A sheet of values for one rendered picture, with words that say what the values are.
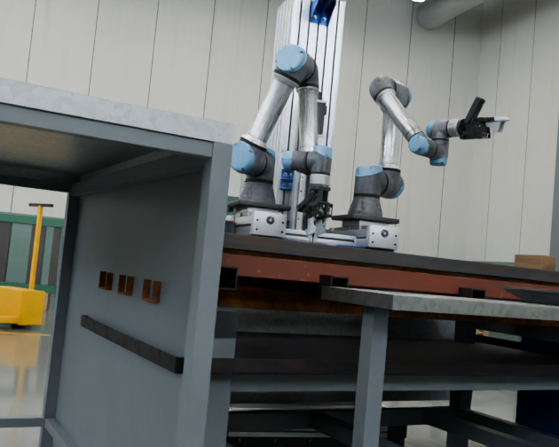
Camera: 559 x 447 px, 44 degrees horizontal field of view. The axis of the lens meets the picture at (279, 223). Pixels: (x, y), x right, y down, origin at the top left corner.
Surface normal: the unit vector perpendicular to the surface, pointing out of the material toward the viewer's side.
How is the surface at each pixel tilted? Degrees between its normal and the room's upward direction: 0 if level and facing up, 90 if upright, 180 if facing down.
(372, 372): 90
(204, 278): 90
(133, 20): 90
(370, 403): 90
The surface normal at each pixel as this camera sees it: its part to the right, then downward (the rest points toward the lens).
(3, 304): -0.57, -0.11
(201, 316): 0.48, -0.01
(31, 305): 0.82, 0.04
